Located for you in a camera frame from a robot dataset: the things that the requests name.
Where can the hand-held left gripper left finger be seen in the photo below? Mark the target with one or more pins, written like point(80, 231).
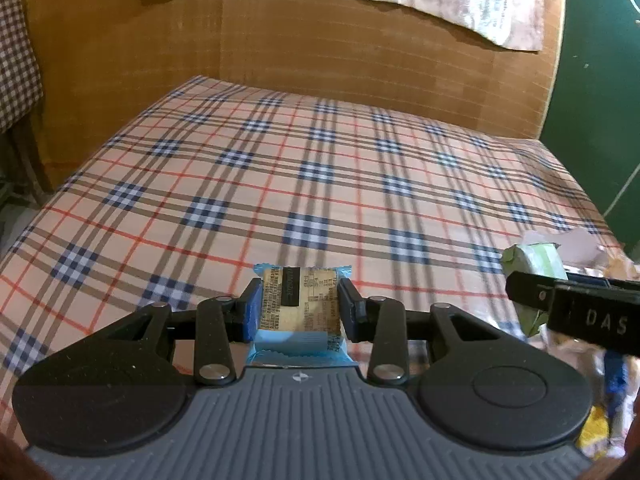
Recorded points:
point(252, 307)

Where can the light green snack packet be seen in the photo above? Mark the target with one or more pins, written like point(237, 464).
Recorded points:
point(535, 257)

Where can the yellow snack packet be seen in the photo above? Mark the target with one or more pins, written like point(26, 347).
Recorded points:
point(595, 430)

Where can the checked cloth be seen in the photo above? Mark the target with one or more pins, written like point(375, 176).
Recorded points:
point(17, 60)

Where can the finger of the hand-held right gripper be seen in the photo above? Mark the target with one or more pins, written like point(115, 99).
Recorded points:
point(527, 290)

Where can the light blue snack packet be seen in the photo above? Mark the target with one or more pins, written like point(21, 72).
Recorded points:
point(300, 300)

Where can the plaid tablecloth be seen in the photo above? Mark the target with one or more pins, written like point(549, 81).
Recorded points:
point(300, 160)

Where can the green cabinet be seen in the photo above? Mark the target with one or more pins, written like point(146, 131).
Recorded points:
point(590, 85)

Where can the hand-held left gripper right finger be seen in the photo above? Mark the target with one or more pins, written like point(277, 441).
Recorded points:
point(348, 310)

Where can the brown cardboard panel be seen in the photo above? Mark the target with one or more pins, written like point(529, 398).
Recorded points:
point(150, 60)

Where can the dark blue snack packet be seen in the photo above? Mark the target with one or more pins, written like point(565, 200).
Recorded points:
point(616, 385)

